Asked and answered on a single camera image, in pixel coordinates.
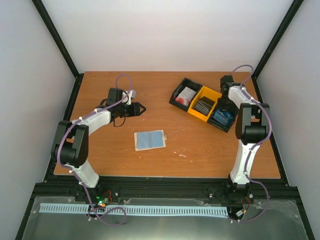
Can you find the right black frame post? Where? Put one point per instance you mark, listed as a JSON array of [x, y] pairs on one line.
[[283, 26]]

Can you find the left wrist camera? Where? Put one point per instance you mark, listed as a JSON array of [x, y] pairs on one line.
[[130, 96]]

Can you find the dark grey cards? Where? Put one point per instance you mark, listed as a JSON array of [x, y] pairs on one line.
[[204, 105]]

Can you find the red white cards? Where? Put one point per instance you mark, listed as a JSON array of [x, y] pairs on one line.
[[185, 96]]

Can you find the small electronics board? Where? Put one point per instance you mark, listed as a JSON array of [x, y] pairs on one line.
[[103, 201]]

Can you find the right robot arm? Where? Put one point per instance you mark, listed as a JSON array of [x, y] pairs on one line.
[[252, 128]]

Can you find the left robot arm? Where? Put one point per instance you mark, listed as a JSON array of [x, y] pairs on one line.
[[70, 147]]

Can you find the light blue cable duct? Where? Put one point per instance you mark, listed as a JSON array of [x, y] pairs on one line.
[[140, 210]]

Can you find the yellow bin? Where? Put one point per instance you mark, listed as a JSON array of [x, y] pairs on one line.
[[209, 93]]

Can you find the beige card holder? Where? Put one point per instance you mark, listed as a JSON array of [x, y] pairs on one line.
[[148, 140]]

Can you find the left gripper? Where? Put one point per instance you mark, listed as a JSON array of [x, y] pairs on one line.
[[135, 110]]

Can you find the blue cards stack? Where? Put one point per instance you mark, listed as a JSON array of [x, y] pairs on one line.
[[222, 117]]

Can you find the black aluminium rail base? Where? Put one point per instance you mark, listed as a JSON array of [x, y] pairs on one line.
[[212, 191]]

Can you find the black bin with blue cards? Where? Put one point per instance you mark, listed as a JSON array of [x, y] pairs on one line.
[[212, 122]]

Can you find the left black frame post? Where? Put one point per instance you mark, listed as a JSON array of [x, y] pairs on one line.
[[43, 13]]

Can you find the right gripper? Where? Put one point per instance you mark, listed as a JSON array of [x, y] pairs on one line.
[[219, 107]]

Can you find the black frame post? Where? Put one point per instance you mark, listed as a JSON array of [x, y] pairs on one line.
[[283, 26], [43, 13]]

